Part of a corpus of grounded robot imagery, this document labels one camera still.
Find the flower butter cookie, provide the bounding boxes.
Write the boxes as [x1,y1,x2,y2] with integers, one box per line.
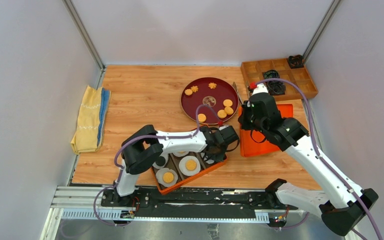
[208,82,217,89]
[190,85,199,93]

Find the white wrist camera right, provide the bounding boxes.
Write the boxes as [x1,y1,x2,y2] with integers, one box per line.
[252,83,269,95]

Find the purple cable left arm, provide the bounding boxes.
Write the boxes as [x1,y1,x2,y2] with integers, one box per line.
[92,104,224,228]

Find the white paper cup middle-right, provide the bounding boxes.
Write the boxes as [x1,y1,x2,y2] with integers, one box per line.
[172,151,189,158]

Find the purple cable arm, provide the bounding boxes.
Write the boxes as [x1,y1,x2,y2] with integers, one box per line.
[249,78,384,240]
[92,104,224,228]

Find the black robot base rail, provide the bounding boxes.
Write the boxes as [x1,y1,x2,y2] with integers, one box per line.
[93,187,295,223]

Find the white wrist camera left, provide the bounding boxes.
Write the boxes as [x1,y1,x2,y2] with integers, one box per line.
[218,125,229,131]

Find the orange cookie box tray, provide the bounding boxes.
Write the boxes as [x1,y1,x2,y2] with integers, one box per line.
[149,125,228,196]

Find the yellow blue cloth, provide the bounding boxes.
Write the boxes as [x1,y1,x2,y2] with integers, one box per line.
[70,86,111,155]

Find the black chocolate cookie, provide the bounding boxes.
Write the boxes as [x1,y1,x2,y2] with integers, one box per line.
[155,156,166,168]

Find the white paper cup bottom-left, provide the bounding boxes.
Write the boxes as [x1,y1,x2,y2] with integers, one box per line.
[155,168,179,188]

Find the dotted round biscuit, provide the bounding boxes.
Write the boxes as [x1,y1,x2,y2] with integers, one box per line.
[222,99,233,107]
[185,159,197,171]
[224,106,235,116]
[217,109,228,119]
[197,113,207,123]
[162,171,175,184]

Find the white paper cup bottom-right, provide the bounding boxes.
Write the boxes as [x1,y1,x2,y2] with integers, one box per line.
[152,153,169,169]

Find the dark red round plate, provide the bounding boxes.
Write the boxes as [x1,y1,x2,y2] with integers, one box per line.
[180,77,239,125]

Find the plain round butter cookie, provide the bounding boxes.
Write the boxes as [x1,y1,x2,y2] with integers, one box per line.
[184,88,194,96]

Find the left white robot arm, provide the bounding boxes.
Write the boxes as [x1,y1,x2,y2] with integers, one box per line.
[105,124,240,207]

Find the flower butter cookie left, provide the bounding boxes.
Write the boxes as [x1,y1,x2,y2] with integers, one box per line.
[190,85,199,93]

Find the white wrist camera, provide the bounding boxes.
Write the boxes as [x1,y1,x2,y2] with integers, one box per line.
[252,83,269,95]
[218,125,229,131]

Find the rolled dark patterned tie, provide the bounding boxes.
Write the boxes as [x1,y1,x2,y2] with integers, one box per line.
[262,69,280,79]
[266,80,286,96]
[287,54,305,69]

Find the white paper cup top-left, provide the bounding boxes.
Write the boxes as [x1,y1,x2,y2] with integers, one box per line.
[200,152,215,165]

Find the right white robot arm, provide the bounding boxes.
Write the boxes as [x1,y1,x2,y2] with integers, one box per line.
[238,92,379,236]

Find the wooden compartment organizer box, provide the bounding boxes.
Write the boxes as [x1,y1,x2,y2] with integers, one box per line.
[240,58,319,105]

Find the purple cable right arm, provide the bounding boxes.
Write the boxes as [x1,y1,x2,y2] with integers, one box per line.
[249,78,384,240]

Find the flower butter cookie upper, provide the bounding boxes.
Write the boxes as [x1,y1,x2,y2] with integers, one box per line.
[208,82,217,89]

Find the white paper cup middle-left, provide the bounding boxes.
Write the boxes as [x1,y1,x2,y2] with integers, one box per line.
[178,155,201,177]

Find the orange box lid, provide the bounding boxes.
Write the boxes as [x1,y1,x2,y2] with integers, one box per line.
[239,103,294,158]

